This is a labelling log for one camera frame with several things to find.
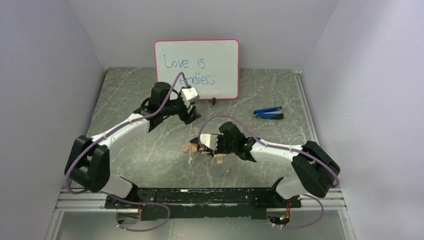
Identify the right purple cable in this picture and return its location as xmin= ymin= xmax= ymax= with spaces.
xmin=197 ymin=115 xmax=341 ymax=230

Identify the aluminium frame rail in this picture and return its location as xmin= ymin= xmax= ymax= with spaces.
xmin=45 ymin=187 xmax=355 ymax=240

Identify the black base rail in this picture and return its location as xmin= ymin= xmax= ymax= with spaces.
xmin=104 ymin=187 xmax=302 ymax=221

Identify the red framed whiteboard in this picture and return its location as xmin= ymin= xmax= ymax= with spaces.
xmin=154 ymin=38 xmax=240 ymax=100

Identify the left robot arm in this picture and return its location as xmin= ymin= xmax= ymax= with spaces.
xmin=64 ymin=82 xmax=201 ymax=201

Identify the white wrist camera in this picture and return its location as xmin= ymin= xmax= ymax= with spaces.
xmin=180 ymin=87 xmax=200 ymax=108
xmin=198 ymin=133 xmax=219 ymax=150

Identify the beige and black umbrella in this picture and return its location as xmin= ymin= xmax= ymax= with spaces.
xmin=182 ymin=143 xmax=229 ymax=164

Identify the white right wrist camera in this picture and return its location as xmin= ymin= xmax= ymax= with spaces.
xmin=198 ymin=133 xmax=219 ymax=150

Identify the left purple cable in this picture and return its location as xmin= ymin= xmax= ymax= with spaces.
xmin=64 ymin=71 xmax=193 ymax=233

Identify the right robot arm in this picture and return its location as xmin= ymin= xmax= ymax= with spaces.
xmin=196 ymin=121 xmax=341 ymax=200

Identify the purple cable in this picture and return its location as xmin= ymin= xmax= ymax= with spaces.
xmin=197 ymin=115 xmax=341 ymax=230
xmin=64 ymin=71 xmax=193 ymax=233

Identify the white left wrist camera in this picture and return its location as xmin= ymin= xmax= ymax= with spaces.
xmin=180 ymin=87 xmax=200 ymax=108

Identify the blue and black stapler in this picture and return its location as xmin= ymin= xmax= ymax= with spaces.
xmin=253 ymin=106 xmax=284 ymax=120

